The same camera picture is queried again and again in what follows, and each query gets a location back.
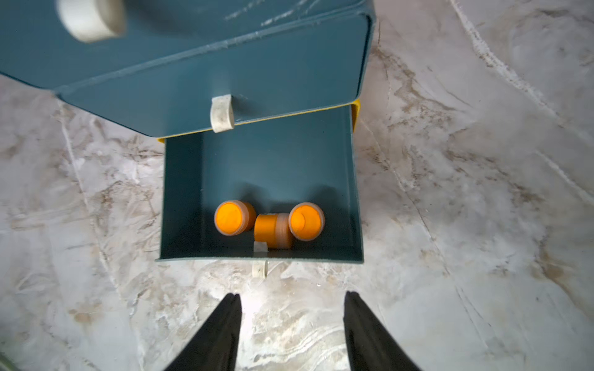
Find orange paint can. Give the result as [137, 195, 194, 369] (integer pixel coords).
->
[213, 200, 257, 236]
[254, 213, 294, 250]
[289, 203, 326, 242]

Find teal bottom drawer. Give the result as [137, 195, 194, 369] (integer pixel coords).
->
[159, 106, 364, 264]

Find teal drawer cabinet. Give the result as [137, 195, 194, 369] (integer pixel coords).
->
[0, 0, 377, 145]

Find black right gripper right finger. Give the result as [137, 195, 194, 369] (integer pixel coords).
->
[343, 292, 420, 371]

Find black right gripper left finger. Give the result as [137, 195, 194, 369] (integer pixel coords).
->
[166, 293, 242, 371]

